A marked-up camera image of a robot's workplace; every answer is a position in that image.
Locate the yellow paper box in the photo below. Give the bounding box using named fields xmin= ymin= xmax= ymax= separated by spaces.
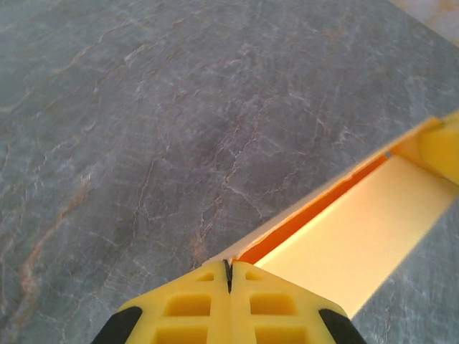
xmin=202 ymin=116 xmax=459 ymax=320

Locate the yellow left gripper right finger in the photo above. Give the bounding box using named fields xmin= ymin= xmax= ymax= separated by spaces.
xmin=229 ymin=260 xmax=367 ymax=344

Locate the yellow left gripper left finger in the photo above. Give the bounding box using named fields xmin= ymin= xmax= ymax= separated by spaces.
xmin=89 ymin=260 xmax=230 ymax=344

